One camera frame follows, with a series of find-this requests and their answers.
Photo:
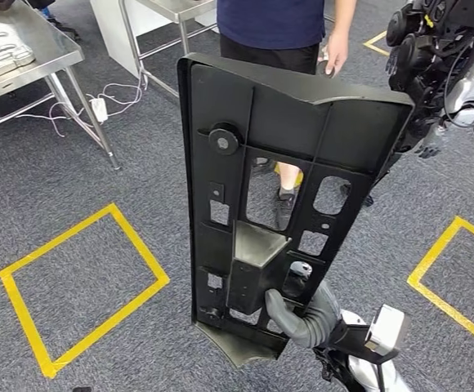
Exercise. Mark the person's left forearm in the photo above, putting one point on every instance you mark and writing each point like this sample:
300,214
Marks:
343,13

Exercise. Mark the black humanoid robot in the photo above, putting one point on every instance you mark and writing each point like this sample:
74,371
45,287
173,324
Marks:
416,59

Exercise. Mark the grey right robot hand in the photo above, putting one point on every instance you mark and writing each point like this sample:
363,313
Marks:
314,324

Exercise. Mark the stainless steel workbench table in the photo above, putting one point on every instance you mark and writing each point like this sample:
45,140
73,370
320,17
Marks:
48,48

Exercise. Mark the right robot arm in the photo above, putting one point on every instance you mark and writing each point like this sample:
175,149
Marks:
363,376

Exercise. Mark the stainless steel side table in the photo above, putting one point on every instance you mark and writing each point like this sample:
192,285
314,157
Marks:
180,8

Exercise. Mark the white power adapter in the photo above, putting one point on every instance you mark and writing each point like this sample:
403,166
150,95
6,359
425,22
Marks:
99,110

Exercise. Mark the white partition board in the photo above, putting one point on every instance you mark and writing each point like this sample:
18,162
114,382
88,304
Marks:
110,32

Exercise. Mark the person's left hand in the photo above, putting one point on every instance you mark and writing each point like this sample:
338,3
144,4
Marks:
337,51

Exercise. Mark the large stamped metal plate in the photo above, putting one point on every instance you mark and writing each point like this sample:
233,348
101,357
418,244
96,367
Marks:
0,54

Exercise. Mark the person's left foot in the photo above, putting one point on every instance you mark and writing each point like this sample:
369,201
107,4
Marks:
286,211

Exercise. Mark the person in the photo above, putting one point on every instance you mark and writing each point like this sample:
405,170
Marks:
270,21

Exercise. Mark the black plastic panel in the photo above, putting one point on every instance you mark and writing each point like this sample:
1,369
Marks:
302,130

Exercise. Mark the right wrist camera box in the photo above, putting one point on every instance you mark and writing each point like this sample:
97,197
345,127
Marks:
386,330

